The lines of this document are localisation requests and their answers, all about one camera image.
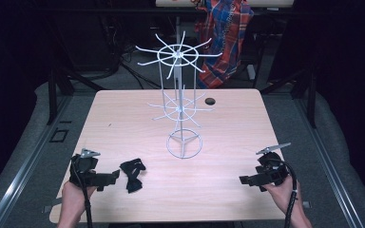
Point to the red blue plaid cloth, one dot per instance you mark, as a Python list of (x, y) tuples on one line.
[(223, 41)]

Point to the person's right hand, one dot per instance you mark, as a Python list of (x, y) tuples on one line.
[(280, 193)]

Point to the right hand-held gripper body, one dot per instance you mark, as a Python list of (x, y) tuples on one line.
[(271, 172)]

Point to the person's left hand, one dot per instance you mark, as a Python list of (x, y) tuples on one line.
[(76, 193)]

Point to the black metal stand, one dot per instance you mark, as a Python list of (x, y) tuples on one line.
[(52, 95), (310, 91)]

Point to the aluminium floor rail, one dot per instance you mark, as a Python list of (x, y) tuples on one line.
[(22, 171), (329, 164)]

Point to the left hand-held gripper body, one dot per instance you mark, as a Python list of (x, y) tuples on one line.
[(87, 171)]

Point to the black bow tie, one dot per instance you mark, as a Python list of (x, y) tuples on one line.
[(132, 175)]

